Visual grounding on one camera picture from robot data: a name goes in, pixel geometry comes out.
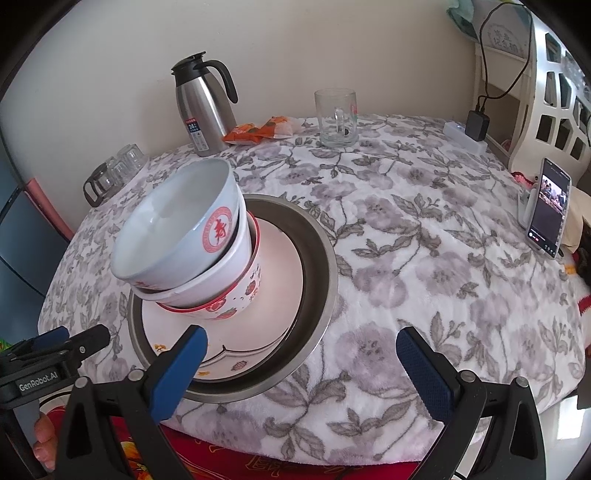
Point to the grey floral tablecloth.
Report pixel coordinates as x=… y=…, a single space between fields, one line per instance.
x=415 y=230

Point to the stainless steel basin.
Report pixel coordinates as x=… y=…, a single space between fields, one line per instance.
x=318 y=277

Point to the white power strip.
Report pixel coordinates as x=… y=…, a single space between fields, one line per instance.
x=455 y=131

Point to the pink floral plate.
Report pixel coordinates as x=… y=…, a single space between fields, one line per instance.
x=238 y=365

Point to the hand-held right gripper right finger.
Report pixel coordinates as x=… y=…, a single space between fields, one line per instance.
x=425 y=369

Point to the dark blue refrigerator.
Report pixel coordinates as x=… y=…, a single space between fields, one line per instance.
x=23 y=258

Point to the person's left hand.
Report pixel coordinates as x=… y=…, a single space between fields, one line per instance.
x=46 y=443

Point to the orange and white snack packet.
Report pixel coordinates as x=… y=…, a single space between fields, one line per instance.
x=277 y=127

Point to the plain white bowl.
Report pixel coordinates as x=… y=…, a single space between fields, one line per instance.
x=198 y=290

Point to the red printed cloth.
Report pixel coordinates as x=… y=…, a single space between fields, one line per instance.
x=221 y=457

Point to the clear glass mug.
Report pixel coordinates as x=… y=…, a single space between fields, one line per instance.
x=330 y=120

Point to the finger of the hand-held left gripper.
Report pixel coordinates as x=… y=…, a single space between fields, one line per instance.
x=51 y=337
x=92 y=339

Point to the smartphone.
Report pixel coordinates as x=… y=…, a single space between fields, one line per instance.
x=549 y=207

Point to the strawberry print bowl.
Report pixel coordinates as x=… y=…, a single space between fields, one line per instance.
x=240 y=295

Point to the white lattice furniture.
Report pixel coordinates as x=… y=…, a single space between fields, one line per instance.
x=538 y=92

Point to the white phone stand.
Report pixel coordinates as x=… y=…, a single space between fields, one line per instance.
x=526 y=207

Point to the clear glass tumbler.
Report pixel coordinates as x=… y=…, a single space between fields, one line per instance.
x=131 y=157
x=121 y=173

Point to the stainless steel thermos jug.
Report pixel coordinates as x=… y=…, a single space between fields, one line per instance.
x=203 y=106

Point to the white bowl with red print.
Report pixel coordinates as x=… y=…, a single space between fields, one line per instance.
x=166 y=207

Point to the teal cloth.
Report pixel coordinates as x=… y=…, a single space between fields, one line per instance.
x=461 y=18

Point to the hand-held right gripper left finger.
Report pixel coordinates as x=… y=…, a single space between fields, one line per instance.
x=180 y=369

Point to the pink board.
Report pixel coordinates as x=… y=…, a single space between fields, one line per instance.
x=46 y=203

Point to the white plate with dark rim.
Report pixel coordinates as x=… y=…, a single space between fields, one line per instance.
x=277 y=286

